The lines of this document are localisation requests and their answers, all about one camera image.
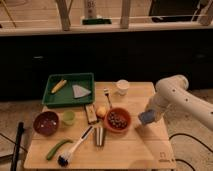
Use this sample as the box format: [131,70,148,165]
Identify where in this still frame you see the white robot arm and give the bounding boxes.
[138,75,213,131]

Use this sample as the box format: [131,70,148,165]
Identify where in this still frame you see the brown rectangular block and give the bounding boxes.
[85,104,97,124]

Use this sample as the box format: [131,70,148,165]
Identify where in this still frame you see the grey triangular cloth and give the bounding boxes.
[72,85,91,98]

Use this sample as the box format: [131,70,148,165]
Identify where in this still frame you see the metal tongs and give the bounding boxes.
[95,127,106,147]

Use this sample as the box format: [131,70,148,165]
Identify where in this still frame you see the black cable on floor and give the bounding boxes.
[168,132,213,171]

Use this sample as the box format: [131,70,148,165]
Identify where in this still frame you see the blue grey sponge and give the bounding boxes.
[138,110,155,125]

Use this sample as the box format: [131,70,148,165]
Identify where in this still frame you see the green plastic tray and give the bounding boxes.
[42,73,95,108]

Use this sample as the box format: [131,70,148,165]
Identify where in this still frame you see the white paper cup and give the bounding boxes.
[116,79,130,95]

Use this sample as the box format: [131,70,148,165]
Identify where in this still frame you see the orange bowl with dark berries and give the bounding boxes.
[103,107,131,134]

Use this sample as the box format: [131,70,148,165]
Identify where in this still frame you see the yellow round fruit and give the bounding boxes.
[96,106,107,118]

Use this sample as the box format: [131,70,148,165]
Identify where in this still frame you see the dark red bowl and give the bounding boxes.
[33,111,59,136]

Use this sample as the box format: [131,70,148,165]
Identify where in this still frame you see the small green cup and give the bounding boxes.
[62,110,75,126]

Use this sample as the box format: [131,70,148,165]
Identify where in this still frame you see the green cucumber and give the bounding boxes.
[45,139,73,161]

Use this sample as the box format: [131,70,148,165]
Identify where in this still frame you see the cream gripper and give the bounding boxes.
[143,94,167,123]

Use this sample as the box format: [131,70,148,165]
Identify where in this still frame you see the green base white post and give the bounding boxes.
[82,0,111,25]

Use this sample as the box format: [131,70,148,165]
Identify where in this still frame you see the black pole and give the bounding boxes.
[10,122,24,171]

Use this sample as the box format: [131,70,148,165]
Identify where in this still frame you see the silver fork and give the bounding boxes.
[104,88,112,109]

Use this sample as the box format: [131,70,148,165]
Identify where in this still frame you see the white handled dish brush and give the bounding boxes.
[58,126,94,167]

